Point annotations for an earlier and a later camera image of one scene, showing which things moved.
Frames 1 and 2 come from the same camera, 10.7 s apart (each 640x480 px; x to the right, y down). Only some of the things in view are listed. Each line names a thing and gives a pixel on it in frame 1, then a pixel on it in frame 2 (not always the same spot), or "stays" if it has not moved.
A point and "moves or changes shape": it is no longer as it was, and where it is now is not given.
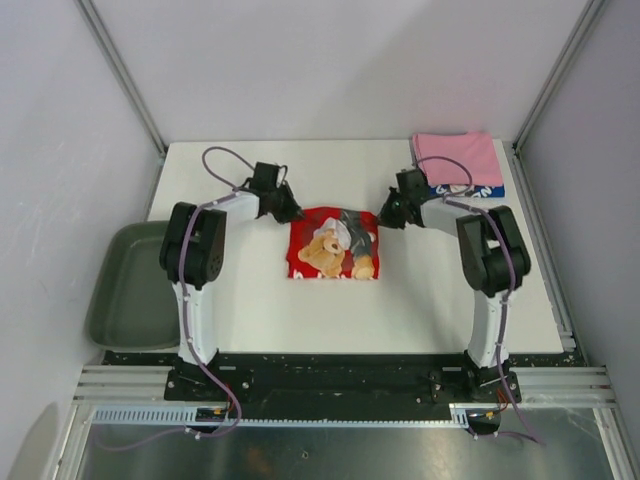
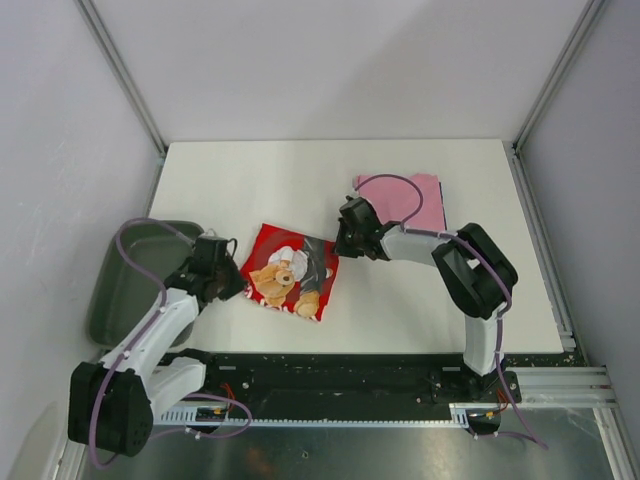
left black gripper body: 279,195 to 221,272
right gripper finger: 393,213 to 346,245
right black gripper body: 406,199 to 355,233
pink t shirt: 475,150 moves or changes shape
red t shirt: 334,243 moves or changes shape
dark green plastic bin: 134,304 stays
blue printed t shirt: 466,191 moves or changes shape
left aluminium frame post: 126,80 stays
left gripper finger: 289,211 to 232,285
